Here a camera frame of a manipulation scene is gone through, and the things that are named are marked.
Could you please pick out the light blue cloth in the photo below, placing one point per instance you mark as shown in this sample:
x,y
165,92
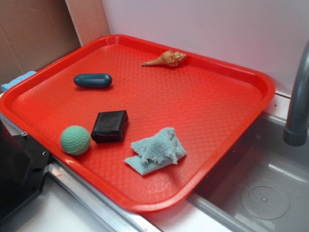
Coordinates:
x,y
156,152

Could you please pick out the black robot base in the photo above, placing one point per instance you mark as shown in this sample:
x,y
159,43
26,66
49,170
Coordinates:
x,y
23,166

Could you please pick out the red plastic tray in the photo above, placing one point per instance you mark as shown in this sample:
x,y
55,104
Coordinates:
x,y
209,103

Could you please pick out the black rectangular block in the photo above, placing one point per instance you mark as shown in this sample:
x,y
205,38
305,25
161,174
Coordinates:
x,y
110,126

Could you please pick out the tan spiral seashell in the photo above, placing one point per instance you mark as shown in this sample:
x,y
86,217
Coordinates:
x,y
168,58

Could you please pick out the dark teal capsule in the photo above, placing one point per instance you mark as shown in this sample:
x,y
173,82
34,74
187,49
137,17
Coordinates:
x,y
93,80

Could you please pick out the green golf ball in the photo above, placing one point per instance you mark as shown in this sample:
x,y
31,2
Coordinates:
x,y
75,140

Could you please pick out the grey plastic sink basin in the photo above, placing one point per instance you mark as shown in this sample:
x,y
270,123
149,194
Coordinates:
x,y
261,184

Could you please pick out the brown cardboard panel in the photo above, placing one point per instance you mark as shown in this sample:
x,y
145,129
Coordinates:
x,y
33,34

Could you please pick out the blue sponge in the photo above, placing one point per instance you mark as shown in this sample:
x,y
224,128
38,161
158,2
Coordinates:
x,y
16,81

